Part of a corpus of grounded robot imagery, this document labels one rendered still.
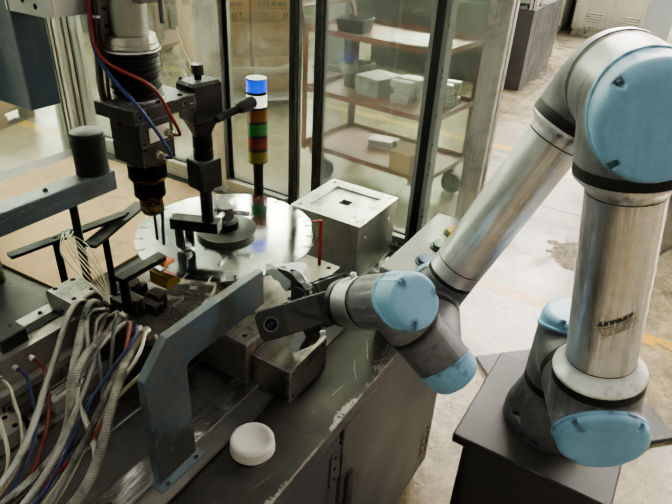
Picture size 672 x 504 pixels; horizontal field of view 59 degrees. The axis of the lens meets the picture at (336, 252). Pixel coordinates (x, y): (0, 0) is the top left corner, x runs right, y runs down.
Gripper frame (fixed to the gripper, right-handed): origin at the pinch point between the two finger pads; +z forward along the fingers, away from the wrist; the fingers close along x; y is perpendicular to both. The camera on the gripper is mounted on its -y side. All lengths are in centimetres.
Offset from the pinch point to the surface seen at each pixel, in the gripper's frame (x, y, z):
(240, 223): 15.9, 3.2, 10.9
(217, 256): 11.2, -4.9, 6.1
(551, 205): -15, 253, 130
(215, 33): 65, 26, 44
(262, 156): 29.7, 20.3, 27.1
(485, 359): -55, 113, 70
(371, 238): 5.5, 35.0, 15.2
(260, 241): 11.7, 4.0, 6.4
